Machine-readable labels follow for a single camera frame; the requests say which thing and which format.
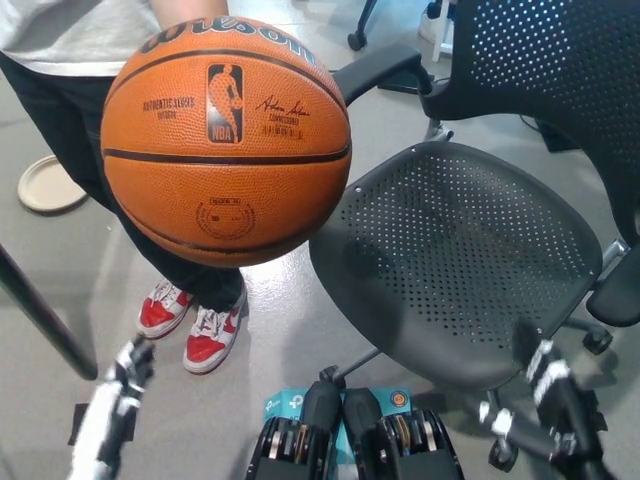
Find beige paper plate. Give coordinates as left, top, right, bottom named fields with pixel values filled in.
left=17, top=153, right=90, bottom=216

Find person grey shirt black trousers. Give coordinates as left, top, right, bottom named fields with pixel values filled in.
left=0, top=0, right=247, bottom=314

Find red and white sneaker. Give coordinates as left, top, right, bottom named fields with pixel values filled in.
left=135, top=279, right=195, bottom=341
left=182, top=287, right=249, bottom=375

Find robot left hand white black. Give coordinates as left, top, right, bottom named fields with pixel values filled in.
left=68, top=334, right=157, bottom=480

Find black box on floor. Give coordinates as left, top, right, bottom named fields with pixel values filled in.
left=537, top=117, right=596, bottom=154

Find black perforated office chair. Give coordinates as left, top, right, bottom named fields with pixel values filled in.
left=309, top=0, right=640, bottom=474

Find orange Wilson NBA basketball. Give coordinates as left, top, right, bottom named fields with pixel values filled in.
left=99, top=14, right=353, bottom=270

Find teal TP-Link box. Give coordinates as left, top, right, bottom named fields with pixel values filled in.
left=259, top=387, right=414, bottom=480

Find white furniture leg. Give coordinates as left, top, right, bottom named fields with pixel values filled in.
left=417, top=0, right=456, bottom=64

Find black metal table leg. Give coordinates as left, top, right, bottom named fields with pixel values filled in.
left=0, top=242, right=99, bottom=381

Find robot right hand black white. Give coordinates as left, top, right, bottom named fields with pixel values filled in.
left=478, top=319, right=615, bottom=480

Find black chair base with caster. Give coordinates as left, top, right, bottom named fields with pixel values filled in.
left=347, top=0, right=381, bottom=51

